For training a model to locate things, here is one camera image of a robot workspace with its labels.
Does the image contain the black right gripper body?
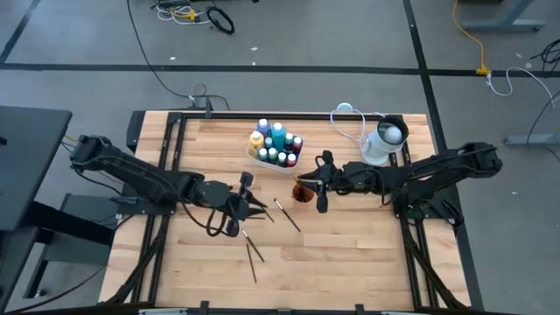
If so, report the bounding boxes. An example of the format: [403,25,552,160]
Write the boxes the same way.
[315,150,347,214]

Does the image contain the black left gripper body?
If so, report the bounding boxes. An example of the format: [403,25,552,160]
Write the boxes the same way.
[203,171,255,237]

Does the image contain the terracotta orange cup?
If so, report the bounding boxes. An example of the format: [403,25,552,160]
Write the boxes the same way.
[290,181,316,205]

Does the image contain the large turquoise paint bottle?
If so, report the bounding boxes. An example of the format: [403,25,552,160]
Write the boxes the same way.
[269,122,287,150]

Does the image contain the large yellow paint bottle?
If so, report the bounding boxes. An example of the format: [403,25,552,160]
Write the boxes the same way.
[248,130,266,158]

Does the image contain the white plastic caddy tray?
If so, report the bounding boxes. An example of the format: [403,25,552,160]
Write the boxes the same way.
[245,129,305,175]

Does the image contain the black side table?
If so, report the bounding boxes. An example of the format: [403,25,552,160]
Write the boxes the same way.
[0,104,117,310]

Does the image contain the grey desk foot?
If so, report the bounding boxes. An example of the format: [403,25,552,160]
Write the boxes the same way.
[502,133,560,148]

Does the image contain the grey desk leg base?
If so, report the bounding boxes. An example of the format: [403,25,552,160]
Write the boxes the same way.
[458,0,548,34]

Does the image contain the white cylindrical camera stand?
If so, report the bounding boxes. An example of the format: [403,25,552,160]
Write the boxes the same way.
[360,115,410,166]

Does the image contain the white camera cable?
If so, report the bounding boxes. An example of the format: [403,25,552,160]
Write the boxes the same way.
[330,108,386,145]

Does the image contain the black floor cable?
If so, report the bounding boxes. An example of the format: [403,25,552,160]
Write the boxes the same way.
[125,0,231,111]

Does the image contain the black coiled cable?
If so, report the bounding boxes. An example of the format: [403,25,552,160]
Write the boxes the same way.
[205,5,236,36]

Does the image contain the white and yellow cable tangle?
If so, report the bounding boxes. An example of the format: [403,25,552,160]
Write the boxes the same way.
[155,0,214,26]

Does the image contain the yellow extension cable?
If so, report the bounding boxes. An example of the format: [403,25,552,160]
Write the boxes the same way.
[451,0,492,76]

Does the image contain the white floor cable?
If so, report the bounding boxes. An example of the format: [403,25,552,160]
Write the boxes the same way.
[485,66,557,110]

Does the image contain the black cable bundle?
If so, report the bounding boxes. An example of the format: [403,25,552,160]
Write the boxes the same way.
[528,38,560,71]

